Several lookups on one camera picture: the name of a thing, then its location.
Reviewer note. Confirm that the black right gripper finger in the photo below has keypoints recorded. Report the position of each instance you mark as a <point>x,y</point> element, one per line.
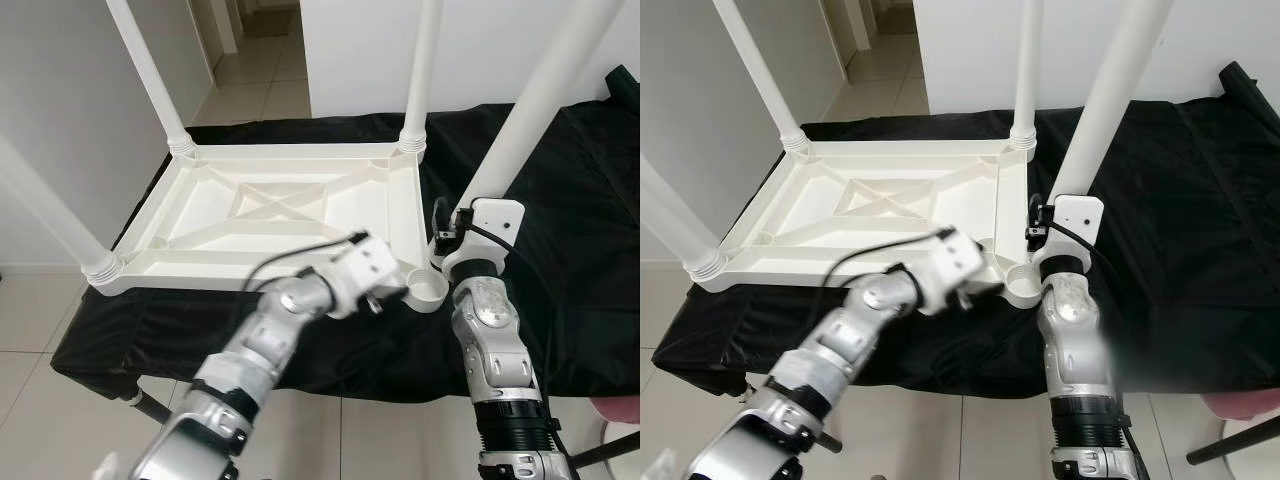
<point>438,218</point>
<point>1030,215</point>

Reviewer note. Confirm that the white plastic table leg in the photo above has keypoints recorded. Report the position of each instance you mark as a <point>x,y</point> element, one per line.
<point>540,90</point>
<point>420,70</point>
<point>150,70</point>
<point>1027,70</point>
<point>760,70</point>
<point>680,220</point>
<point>1110,90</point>
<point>50,215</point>

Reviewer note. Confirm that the white plastic children table top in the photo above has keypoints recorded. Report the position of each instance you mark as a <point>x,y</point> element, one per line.
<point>200,215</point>
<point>800,215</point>

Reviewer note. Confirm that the black fabric table cover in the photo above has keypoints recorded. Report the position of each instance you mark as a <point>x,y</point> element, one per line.
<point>570,300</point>
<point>1180,300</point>

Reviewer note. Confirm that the black metal table leg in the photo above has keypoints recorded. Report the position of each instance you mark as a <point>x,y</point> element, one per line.
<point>608,450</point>
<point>800,425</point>
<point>148,407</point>
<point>1235,445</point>

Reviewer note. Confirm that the pink plastic object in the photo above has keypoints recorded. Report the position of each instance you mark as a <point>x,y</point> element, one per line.
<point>1245,402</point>
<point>618,407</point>

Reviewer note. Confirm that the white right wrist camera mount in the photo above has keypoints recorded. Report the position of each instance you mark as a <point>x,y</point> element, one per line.
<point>495,225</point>
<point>1080,215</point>

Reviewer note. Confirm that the white door frame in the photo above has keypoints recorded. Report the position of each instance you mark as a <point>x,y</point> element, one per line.
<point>845,30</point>
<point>215,25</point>

